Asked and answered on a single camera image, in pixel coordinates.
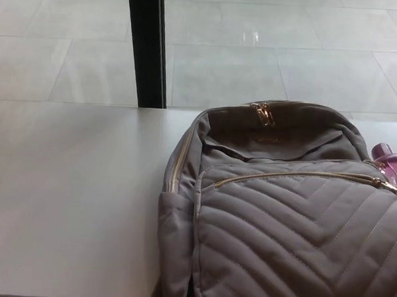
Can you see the grey quilted backpack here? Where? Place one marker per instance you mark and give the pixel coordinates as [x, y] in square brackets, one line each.
[281, 226]

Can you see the pink transparent water bottle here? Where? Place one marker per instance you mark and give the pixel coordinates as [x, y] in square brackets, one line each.
[392, 162]

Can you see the black vertical window post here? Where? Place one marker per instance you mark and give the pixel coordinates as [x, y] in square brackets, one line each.
[147, 46]

